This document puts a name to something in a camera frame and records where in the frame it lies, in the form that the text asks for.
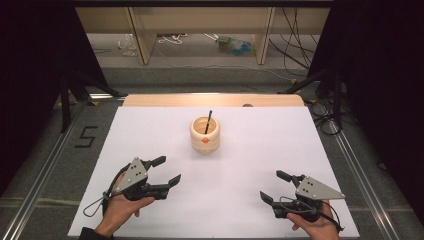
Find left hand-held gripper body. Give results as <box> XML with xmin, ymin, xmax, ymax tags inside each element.
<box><xmin>111</xmin><ymin>157</ymin><xmax>168</xmax><ymax>202</ymax></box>

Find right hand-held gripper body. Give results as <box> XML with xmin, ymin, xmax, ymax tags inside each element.
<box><xmin>271</xmin><ymin>176</ymin><xmax>346</xmax><ymax>223</ymax></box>

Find cream ribbed pen holder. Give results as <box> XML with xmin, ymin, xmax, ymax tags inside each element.
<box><xmin>189</xmin><ymin>115</ymin><xmax>221</xmax><ymax>154</ymax></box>

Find black pencil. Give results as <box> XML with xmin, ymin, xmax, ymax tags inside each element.
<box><xmin>204</xmin><ymin>109</ymin><xmax>214</xmax><ymax>135</ymax></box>

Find person's left hand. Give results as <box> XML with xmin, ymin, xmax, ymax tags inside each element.
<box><xmin>94</xmin><ymin>194</ymin><xmax>156</xmax><ymax>238</ymax></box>

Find person's right hand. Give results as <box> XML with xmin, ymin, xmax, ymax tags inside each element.
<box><xmin>286</xmin><ymin>199</ymin><xmax>341</xmax><ymax>240</ymax></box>

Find white table cover sheet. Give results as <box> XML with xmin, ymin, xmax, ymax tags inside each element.
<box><xmin>67</xmin><ymin>105</ymin><xmax>361</xmax><ymax>239</ymax></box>

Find black metal stand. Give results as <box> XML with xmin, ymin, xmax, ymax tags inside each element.
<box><xmin>277</xmin><ymin>67</ymin><xmax>345</xmax><ymax>128</ymax></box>
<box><xmin>59</xmin><ymin>69</ymin><xmax>122</xmax><ymax>134</ymax></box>

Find clear plastic bag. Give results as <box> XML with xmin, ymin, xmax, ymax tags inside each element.
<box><xmin>117</xmin><ymin>33</ymin><xmax>139</xmax><ymax>57</ymax></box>

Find beige wooden shelf unit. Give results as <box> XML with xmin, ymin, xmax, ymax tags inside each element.
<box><xmin>75</xmin><ymin>6</ymin><xmax>332</xmax><ymax>66</ymax></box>

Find black curtain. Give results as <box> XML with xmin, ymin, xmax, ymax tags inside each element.
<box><xmin>0</xmin><ymin>0</ymin><xmax>112</xmax><ymax>198</ymax></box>
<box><xmin>307</xmin><ymin>0</ymin><xmax>424</xmax><ymax>228</ymax></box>

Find colourful plastic bag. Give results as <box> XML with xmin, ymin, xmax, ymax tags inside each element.
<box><xmin>215</xmin><ymin>34</ymin><xmax>257</xmax><ymax>57</ymax></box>

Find left hand-held gripper cable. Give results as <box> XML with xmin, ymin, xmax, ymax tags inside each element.
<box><xmin>82</xmin><ymin>163</ymin><xmax>132</xmax><ymax>219</ymax></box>

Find hand-held gripper cable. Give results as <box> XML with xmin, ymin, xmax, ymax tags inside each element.
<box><xmin>82</xmin><ymin>163</ymin><xmax>132</xmax><ymax>219</ymax></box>
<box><xmin>279</xmin><ymin>195</ymin><xmax>345</xmax><ymax>234</ymax></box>

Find right hand-held gripper cable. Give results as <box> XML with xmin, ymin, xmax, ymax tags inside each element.
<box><xmin>279</xmin><ymin>195</ymin><xmax>345</xmax><ymax>234</ymax></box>

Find aluminium floor rail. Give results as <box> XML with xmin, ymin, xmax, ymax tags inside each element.
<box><xmin>0</xmin><ymin>99</ymin><xmax>89</xmax><ymax>240</ymax></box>
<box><xmin>328</xmin><ymin>120</ymin><xmax>402</xmax><ymax>240</ymax></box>

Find coiled black floor cables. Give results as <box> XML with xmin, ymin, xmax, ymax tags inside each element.
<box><xmin>305</xmin><ymin>97</ymin><xmax>360</xmax><ymax>136</ymax></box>

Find white cable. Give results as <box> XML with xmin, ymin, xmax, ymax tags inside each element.
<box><xmin>157</xmin><ymin>32</ymin><xmax>189</xmax><ymax>46</ymax></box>

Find hanging black cables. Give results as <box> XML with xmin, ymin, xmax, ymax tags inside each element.
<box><xmin>267</xmin><ymin>7</ymin><xmax>322</xmax><ymax>78</ymax></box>

